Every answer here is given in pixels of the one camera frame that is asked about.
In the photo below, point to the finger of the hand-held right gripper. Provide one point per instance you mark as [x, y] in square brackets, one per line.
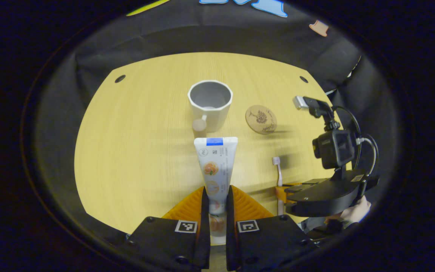
[315, 181]
[296, 188]

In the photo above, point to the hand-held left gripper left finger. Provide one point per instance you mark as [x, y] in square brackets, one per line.
[205, 226]

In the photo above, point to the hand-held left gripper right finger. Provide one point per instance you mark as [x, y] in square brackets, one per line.
[230, 234]

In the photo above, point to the white toothbrush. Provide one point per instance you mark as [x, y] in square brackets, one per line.
[279, 177]

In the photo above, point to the white toothpaste tube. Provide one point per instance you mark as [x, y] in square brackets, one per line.
[216, 158]

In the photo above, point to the round wooden coaster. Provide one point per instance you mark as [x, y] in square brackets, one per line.
[261, 119]

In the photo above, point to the white cup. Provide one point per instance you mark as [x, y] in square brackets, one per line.
[217, 113]

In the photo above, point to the black backdrop cloth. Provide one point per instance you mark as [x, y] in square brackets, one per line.
[202, 34]

